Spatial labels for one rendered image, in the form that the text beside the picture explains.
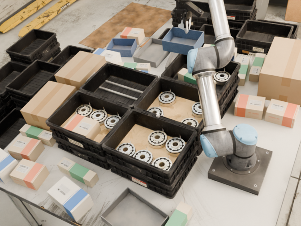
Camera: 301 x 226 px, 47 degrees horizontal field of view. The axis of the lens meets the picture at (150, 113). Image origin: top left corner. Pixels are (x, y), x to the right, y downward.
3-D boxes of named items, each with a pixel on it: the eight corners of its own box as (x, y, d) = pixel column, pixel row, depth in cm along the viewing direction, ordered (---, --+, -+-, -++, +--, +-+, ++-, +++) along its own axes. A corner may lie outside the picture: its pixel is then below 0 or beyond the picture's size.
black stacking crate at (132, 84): (161, 91, 217) (159, 76, 209) (135, 122, 200) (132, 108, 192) (110, 76, 235) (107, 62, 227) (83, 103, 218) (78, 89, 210)
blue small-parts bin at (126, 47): (137, 46, 276) (135, 38, 271) (131, 57, 266) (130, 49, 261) (113, 45, 281) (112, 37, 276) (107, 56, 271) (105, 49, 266)
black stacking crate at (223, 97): (240, 78, 216) (241, 63, 208) (221, 108, 199) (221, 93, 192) (183, 64, 234) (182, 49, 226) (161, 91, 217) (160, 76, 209)
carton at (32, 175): (14, 182, 194) (9, 175, 189) (27, 166, 202) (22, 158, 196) (37, 190, 188) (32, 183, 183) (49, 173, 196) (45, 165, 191)
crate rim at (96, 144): (132, 110, 194) (132, 107, 192) (101, 148, 177) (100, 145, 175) (79, 92, 211) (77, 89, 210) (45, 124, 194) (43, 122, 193)
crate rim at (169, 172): (198, 133, 176) (198, 130, 174) (169, 177, 159) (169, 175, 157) (133, 110, 193) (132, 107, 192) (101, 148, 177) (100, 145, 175)
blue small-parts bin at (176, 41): (204, 41, 204) (204, 31, 199) (194, 56, 195) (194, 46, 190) (173, 36, 212) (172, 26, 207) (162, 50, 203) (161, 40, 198)
